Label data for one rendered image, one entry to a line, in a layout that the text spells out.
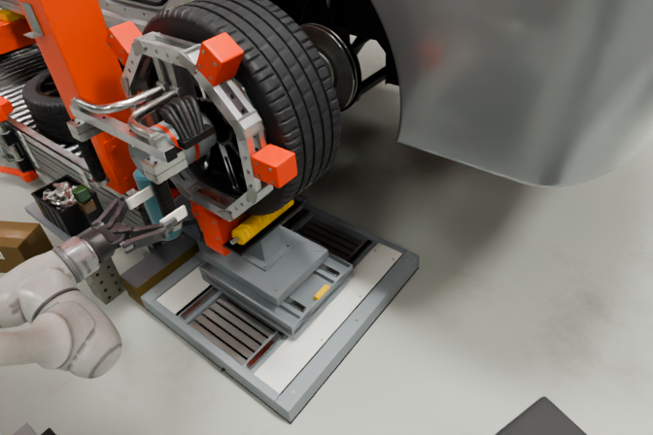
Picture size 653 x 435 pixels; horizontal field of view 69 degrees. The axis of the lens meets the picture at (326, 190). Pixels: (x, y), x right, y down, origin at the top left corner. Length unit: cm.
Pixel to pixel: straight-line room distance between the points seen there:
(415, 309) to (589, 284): 72
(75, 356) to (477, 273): 158
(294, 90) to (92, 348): 73
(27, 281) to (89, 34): 84
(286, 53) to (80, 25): 66
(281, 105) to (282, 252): 79
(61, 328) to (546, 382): 149
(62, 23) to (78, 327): 93
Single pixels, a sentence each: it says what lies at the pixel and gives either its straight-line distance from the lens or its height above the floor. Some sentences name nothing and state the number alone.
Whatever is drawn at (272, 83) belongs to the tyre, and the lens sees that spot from 122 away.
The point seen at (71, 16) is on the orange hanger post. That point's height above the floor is 114.
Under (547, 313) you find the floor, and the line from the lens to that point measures 207.
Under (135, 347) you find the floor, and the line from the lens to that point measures 206.
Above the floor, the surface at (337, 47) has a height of 96.
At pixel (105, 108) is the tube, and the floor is 101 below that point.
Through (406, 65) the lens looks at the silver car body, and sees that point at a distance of 136.
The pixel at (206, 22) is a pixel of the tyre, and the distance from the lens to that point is 129.
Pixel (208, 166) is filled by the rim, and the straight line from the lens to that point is 165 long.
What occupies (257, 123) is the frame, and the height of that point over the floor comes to 96.
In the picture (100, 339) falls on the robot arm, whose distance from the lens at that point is 102.
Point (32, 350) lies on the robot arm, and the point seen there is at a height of 87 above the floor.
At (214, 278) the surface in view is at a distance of 195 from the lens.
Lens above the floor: 155
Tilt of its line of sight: 38 degrees down
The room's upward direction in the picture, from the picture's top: 5 degrees counter-clockwise
